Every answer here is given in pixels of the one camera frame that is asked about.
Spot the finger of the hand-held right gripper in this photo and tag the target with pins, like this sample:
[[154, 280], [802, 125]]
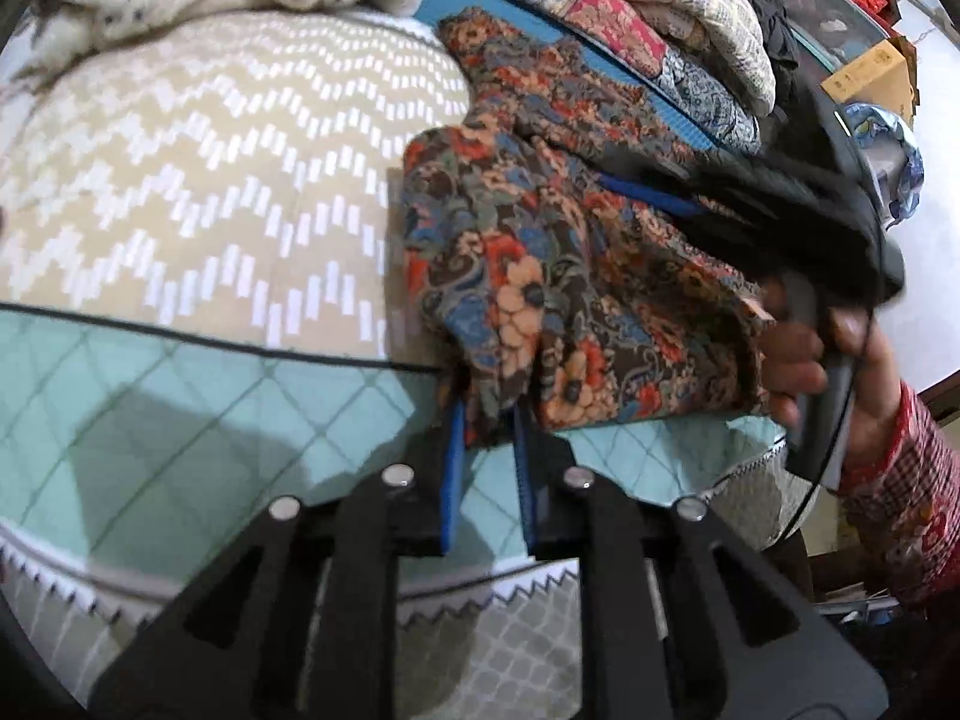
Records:
[[652, 196]]

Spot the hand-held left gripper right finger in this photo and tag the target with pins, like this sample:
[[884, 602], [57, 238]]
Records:
[[523, 484]]

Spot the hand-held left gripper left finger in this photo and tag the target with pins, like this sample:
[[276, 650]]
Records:
[[450, 472]]

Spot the brown floral garment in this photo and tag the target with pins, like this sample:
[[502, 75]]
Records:
[[525, 277]]

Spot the person's right forearm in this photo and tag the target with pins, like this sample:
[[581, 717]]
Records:
[[907, 502]]

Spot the person's right hand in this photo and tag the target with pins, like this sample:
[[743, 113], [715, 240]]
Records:
[[787, 367]]

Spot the blue patterned cloth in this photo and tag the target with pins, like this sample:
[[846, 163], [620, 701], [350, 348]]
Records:
[[900, 157]]

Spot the cardboard box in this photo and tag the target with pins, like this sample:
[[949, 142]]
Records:
[[870, 75]]

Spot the patchwork floral quilt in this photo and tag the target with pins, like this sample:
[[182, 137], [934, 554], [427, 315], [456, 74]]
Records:
[[615, 30]]

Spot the plastic storage bin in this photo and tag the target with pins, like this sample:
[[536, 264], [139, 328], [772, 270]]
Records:
[[832, 26]]

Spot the cream checked blanket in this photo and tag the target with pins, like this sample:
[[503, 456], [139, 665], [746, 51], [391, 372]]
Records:
[[697, 0]]

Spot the black cloth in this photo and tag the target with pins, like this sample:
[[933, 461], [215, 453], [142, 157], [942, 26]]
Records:
[[772, 22]]

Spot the teal quilted mattress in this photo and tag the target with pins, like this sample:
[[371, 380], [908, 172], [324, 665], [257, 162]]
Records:
[[187, 427]]

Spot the blue mat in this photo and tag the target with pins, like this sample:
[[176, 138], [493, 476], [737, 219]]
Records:
[[442, 0]]

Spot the beige chevron bed cover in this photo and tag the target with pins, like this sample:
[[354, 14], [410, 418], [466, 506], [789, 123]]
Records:
[[187, 165]]

